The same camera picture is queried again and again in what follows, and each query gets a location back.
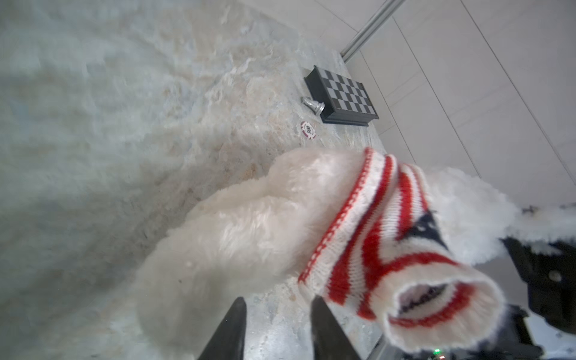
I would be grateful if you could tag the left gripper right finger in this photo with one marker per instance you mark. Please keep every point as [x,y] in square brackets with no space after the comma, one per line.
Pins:
[328,338]

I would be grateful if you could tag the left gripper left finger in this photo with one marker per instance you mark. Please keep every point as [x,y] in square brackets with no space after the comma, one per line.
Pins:
[228,340]

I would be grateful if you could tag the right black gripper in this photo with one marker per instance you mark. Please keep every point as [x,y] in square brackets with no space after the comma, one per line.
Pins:
[550,281]

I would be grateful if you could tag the white teddy bear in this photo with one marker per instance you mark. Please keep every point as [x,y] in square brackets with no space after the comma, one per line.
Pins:
[254,235]

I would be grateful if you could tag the red white striped sweater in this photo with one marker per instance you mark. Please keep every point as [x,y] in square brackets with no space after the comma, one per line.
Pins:
[384,259]

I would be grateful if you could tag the small silver metal object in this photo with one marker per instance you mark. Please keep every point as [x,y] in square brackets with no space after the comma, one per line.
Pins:
[315,106]

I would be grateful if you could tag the black white chessboard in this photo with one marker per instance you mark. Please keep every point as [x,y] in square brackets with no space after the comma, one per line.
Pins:
[346,102]

